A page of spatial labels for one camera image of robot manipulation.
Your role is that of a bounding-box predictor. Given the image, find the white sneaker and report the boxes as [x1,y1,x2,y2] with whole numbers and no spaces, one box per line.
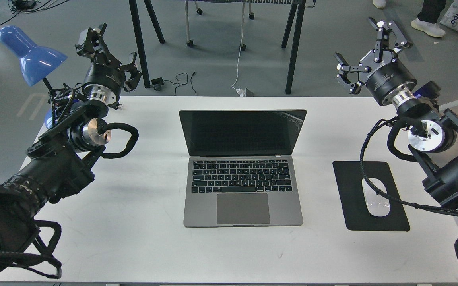
[410,18,446,38]

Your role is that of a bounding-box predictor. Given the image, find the white computer mouse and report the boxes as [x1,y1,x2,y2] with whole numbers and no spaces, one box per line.
[362,179,391,218]

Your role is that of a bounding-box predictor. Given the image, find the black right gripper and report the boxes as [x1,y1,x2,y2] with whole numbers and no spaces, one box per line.
[334,17,417,106]

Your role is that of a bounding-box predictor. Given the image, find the black power adapter cable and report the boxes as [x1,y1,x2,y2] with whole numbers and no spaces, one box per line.
[151,71,198,96]

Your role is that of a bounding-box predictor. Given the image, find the blue desk lamp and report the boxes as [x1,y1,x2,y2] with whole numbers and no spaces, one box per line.
[0,25,68,129]

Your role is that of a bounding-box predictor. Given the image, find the black table frame legs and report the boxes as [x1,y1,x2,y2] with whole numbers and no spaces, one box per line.
[128,0,307,95]

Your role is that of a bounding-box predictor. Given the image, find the black cables on floor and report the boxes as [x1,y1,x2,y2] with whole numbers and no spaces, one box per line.
[0,0,70,38]

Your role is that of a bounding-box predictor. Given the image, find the grey laptop computer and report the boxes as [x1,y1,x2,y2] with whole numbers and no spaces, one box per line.
[179,109,307,228]

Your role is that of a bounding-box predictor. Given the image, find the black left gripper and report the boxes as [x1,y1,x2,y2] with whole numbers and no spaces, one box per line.
[75,23,142,100]

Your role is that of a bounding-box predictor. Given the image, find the white charging cable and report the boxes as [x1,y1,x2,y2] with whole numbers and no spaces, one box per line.
[231,0,255,97]

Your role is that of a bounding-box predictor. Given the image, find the black mouse pad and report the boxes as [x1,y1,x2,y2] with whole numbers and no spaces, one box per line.
[332,161,410,232]

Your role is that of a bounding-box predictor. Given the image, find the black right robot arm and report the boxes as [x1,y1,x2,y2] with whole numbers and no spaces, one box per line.
[334,17,458,217]

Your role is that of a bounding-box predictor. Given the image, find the rolling chair base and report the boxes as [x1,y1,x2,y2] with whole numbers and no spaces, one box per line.
[184,0,255,52]

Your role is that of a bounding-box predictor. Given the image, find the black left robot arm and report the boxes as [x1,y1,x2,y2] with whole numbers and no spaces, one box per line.
[0,24,142,279]

